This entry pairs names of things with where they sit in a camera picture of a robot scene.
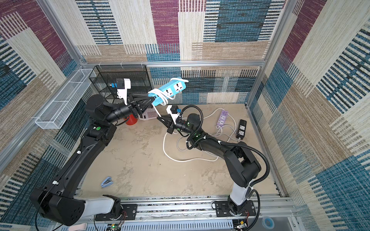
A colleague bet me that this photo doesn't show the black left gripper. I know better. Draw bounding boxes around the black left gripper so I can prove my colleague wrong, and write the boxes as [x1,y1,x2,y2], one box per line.
[104,94,154,127]

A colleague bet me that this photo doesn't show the purple power strip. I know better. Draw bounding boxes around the purple power strip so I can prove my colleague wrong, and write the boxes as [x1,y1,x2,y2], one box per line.
[216,109,228,127]

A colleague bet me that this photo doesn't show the black power strip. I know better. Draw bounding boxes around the black power strip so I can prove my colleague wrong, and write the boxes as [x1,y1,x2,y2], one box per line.
[236,119,247,140]

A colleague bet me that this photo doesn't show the teal power strip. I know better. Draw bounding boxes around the teal power strip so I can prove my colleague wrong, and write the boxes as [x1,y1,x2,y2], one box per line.
[148,78,189,106]

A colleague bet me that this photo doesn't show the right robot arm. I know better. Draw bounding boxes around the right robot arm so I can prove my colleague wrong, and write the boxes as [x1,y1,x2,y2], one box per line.
[157,113,270,216]

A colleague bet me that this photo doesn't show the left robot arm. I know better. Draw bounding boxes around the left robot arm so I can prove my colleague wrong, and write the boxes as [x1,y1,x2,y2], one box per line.
[30,94,155,226]

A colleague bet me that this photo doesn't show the pink white calculator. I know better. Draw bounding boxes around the pink white calculator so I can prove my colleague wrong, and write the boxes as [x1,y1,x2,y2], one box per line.
[139,108,158,121]

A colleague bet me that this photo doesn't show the red metal pencil cup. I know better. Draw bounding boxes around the red metal pencil cup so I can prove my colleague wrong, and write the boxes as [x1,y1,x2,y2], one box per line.
[126,115,138,126]

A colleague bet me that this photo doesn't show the blue stapler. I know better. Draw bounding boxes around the blue stapler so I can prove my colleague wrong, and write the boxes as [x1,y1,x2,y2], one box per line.
[101,177,114,188]

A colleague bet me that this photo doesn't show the teal tape roll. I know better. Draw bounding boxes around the teal tape roll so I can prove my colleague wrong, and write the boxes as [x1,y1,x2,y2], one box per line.
[262,217,275,230]

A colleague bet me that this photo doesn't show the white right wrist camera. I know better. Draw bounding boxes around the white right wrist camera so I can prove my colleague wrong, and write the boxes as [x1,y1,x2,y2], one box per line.
[166,105,182,124]

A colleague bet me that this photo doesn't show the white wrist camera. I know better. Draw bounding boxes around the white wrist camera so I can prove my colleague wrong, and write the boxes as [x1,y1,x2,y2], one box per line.
[111,79,131,105]
[166,105,182,124]

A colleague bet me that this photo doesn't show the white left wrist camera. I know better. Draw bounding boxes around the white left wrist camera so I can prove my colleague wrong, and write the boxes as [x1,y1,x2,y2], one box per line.
[111,79,131,105]

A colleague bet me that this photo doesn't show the black wire mesh shelf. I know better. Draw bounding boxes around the black wire mesh shelf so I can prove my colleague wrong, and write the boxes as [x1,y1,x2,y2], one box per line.
[89,64,153,103]

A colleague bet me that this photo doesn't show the white wire mesh basket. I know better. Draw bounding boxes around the white wire mesh basket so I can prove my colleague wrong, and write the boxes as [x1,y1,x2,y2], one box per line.
[35,69,93,130]

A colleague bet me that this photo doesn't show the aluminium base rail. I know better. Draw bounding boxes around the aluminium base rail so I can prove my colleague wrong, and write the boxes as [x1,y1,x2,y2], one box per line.
[57,194,301,231]

